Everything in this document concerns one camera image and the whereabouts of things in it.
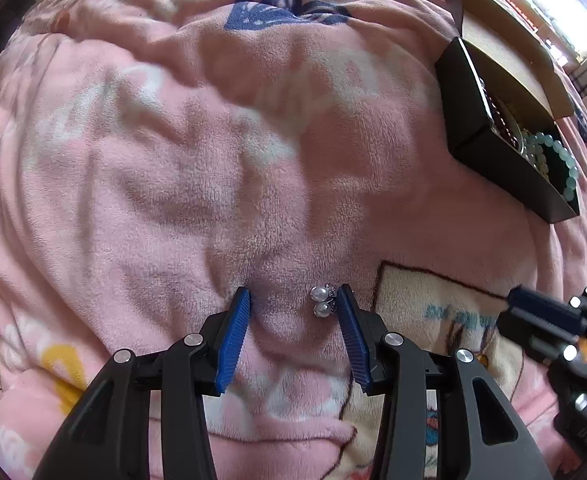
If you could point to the pearl earring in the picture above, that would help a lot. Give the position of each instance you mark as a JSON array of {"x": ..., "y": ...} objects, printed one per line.
[{"x": 323, "y": 298}]

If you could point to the black cardboard jewelry box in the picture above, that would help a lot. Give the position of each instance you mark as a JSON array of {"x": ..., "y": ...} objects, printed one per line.
[{"x": 502, "y": 101}]

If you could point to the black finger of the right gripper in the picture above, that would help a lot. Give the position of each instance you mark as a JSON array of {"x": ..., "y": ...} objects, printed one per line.
[{"x": 541, "y": 325}]

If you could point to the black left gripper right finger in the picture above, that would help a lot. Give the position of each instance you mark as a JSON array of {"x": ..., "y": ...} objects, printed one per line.
[{"x": 479, "y": 433}]

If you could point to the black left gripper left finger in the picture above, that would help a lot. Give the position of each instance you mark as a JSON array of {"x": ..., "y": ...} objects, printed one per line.
[{"x": 106, "y": 435}]

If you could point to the pink printed fleece blanket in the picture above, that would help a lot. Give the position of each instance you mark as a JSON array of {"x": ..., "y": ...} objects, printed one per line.
[{"x": 155, "y": 155}]

